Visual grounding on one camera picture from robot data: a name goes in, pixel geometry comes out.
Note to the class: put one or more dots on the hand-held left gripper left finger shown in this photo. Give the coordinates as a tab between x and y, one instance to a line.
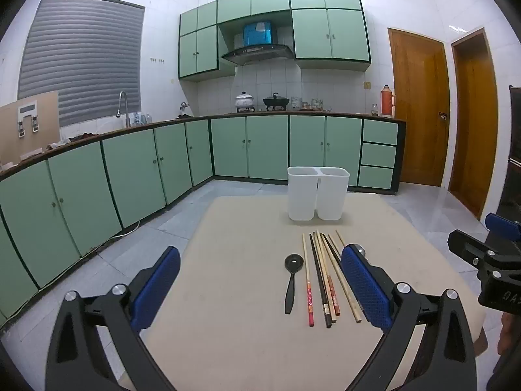
156	289

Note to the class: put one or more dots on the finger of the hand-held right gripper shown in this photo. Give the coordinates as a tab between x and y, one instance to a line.
468	244
501	224

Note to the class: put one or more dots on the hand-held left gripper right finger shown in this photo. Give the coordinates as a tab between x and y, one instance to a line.
366	289

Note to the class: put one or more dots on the black chopstick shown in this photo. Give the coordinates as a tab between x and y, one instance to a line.
323	297

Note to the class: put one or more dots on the white double utensil holder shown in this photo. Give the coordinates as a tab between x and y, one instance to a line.
303	195

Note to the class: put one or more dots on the person's right forearm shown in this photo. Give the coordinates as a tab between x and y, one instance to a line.
506	334

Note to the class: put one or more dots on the row of mixed chopsticks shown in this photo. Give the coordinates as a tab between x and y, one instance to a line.
352	305

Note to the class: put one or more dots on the black appliance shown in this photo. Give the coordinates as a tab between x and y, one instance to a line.
515	150

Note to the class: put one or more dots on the black plastic spoon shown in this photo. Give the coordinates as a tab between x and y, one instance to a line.
294	262

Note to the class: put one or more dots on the wooden door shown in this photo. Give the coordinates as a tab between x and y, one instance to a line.
474	130
419	110

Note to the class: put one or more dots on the green cabinet drawer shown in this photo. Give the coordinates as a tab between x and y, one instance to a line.
380	131
376	176
378	154

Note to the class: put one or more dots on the green lower kitchen cabinets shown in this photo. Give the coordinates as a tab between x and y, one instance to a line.
134	175

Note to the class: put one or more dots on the orange thermos flask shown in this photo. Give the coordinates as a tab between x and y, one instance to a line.
386	102

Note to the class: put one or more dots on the dark cloth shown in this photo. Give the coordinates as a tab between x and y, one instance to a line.
83	136

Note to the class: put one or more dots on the clear bottles by sink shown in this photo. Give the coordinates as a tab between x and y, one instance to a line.
139	119

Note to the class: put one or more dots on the brown kitchen countertop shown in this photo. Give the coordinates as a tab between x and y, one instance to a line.
350	113

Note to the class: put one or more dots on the steel kitchen faucet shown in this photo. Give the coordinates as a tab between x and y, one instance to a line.
127	110

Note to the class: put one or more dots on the small kettle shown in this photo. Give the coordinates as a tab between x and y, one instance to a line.
184	109

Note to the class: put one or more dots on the glass jar with lid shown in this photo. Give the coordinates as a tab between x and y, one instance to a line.
316	104

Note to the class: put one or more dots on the cardboard board with white paper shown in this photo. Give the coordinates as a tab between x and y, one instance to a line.
49	130

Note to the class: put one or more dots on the clear container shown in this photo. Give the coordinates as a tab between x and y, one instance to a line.
296	103

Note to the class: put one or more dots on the silver cooking pot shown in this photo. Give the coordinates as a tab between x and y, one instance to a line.
244	100

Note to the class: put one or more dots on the black wok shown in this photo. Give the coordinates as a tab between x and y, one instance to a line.
276	101

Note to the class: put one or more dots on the grey window blind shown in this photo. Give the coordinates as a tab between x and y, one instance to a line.
81	61

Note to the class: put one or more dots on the black range hood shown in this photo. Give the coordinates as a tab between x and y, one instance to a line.
256	53

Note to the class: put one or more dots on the blue box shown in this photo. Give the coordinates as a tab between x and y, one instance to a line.
257	33

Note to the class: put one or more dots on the green upper wall cabinets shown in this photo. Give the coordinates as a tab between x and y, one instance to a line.
350	32

